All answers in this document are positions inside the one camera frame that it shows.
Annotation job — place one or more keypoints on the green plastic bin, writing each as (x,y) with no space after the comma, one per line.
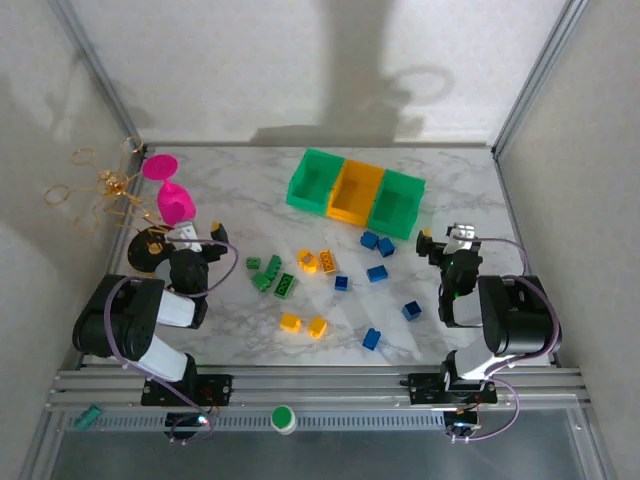
(397,202)
(312,182)

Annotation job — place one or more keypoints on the yellow plastic bin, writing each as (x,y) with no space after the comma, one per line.
(355,192)

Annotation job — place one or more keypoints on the round yellow lego piece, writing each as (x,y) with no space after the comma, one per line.
(307,261)

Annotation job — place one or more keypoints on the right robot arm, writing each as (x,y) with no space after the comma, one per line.
(515,315)

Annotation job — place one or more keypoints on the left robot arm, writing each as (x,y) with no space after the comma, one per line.
(125,320)

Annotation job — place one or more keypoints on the pink plastic wine glass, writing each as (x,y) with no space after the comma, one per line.
(175,202)

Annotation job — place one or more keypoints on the long green lego brick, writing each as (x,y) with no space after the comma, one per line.
(284,286)

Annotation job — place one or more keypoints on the black controller board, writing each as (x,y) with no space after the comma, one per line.
(457,425)
(182,422)

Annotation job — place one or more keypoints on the green push button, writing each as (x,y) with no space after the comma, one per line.
(283,417)

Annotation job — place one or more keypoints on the teal connector block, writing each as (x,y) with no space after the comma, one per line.
(87,418)

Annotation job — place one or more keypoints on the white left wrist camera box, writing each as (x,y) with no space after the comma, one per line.
(186,236)

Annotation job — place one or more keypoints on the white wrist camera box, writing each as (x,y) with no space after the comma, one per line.
(461,236)
(186,236)

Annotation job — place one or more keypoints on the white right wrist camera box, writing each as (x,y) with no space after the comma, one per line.
(461,236)

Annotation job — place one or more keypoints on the aluminium mounting rail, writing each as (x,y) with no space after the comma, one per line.
(325,385)

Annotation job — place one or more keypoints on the aluminium frame post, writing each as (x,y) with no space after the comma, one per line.
(540,65)
(95,70)

